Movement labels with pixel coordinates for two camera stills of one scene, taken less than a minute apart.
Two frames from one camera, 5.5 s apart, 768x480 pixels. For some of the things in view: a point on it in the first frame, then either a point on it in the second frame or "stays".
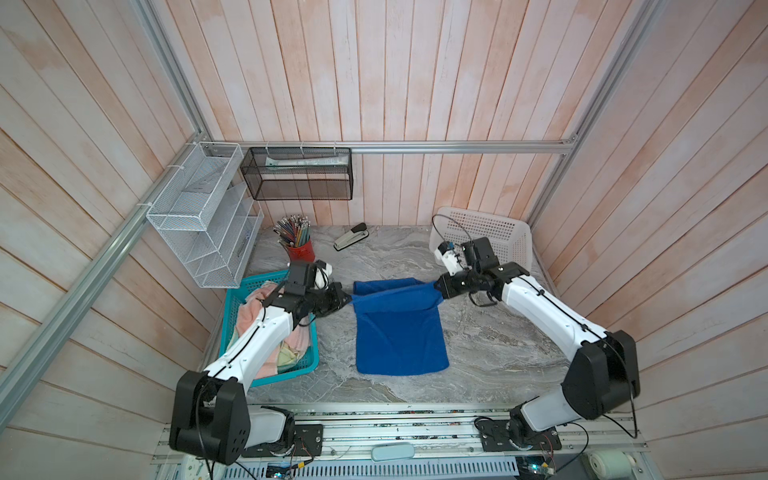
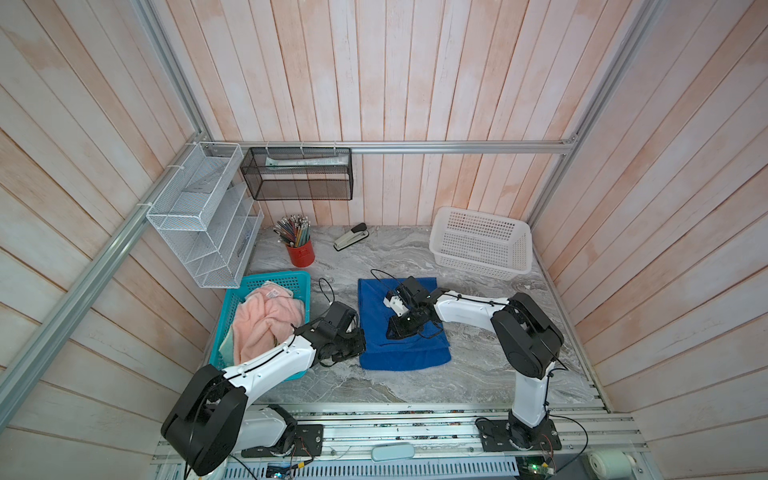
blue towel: [399, 330] stays
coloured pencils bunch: [293, 231] stays
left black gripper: [336, 300] to [358, 348]
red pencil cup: [303, 253] stays
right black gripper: [445, 288] to [395, 328]
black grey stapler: [355, 235] stays
